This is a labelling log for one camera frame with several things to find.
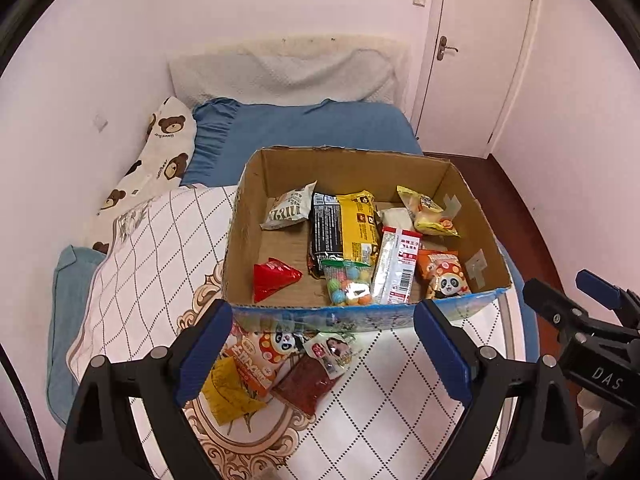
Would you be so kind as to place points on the light blue pillow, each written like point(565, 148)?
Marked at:
point(70, 310)

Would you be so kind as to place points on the orange white panda snack packet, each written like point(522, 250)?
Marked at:
point(255, 360)

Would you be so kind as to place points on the clear bag of colourful candies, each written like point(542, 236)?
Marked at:
point(345, 285)

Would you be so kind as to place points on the white packet with brown lettering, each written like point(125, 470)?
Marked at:
point(287, 207)

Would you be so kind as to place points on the white door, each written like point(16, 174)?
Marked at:
point(475, 85)

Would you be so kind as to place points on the bear print pillow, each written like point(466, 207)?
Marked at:
point(165, 130)

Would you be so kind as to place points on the small portrait print packet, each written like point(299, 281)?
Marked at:
point(330, 352)

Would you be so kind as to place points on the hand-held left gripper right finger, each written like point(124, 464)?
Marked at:
point(442, 350)

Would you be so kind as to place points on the long red white packet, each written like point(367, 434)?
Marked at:
point(397, 265)

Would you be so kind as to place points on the white diamond pattern quilt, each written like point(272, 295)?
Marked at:
point(150, 270)

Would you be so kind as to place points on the large black yellow snack packet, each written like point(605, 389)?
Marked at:
point(350, 230)

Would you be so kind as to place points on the red triangular snack packet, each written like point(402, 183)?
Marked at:
point(272, 280)

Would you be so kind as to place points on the yellow orange snack packet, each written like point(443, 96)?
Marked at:
point(425, 210)

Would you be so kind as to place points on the white textured headboard cushion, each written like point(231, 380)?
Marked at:
point(290, 70)

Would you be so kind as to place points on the cardboard box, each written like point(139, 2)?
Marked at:
point(250, 220)

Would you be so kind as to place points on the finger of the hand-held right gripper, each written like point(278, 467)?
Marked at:
point(600, 285)
point(555, 305)

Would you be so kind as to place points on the plain white snack packet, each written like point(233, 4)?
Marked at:
point(395, 219)

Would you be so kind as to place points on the dark red snack packet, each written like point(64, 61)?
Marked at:
point(307, 382)

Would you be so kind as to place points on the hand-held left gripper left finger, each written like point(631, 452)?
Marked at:
point(202, 355)

